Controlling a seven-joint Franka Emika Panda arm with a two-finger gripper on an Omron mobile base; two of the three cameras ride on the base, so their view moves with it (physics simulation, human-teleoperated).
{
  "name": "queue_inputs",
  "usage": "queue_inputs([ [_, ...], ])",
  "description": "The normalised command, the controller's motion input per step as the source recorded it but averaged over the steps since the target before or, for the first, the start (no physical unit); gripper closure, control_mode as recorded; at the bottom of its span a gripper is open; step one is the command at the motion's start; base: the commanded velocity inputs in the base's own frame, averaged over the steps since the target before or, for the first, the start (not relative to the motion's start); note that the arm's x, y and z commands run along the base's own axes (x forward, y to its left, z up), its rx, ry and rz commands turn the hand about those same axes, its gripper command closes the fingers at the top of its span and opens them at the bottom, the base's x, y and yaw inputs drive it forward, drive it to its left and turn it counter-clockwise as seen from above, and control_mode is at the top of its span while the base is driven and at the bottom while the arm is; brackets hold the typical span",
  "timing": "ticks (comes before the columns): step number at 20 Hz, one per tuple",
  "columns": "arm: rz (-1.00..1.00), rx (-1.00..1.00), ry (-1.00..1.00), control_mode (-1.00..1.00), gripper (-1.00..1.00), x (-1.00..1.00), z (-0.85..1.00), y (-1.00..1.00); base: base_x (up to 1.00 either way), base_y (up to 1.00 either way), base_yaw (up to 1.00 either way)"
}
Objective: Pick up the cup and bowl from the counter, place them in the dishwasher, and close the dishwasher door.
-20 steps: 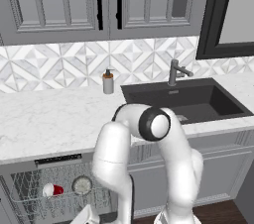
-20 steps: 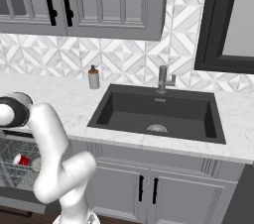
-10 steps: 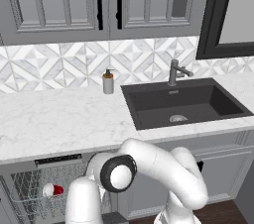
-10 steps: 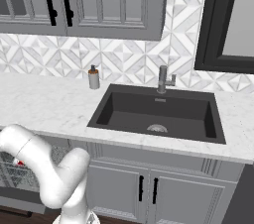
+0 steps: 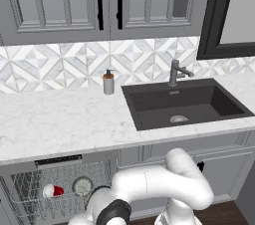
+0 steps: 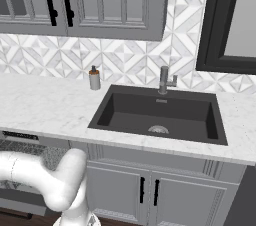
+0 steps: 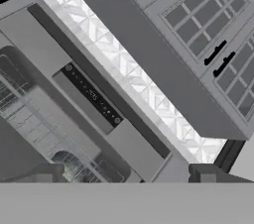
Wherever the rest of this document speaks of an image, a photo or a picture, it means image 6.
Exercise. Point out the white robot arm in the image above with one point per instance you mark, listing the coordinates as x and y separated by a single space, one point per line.
65 183

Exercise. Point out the grey base cupboard door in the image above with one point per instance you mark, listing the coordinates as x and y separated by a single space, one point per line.
115 191
190 203

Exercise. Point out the open dishwasher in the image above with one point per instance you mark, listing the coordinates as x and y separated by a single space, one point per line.
31 151

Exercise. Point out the grey dishwasher door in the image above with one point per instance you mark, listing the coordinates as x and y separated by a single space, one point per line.
20 203

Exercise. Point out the dark grey sink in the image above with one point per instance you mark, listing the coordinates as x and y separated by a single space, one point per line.
160 116

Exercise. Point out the grey soap dispenser bottle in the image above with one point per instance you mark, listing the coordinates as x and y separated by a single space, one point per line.
94 79

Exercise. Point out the grey metal tap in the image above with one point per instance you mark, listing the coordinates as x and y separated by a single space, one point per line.
164 81

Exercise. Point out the black framed window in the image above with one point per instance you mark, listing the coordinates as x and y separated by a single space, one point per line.
230 20

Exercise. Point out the grey wall cupboard door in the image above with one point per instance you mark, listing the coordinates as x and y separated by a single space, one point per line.
116 3
23 6

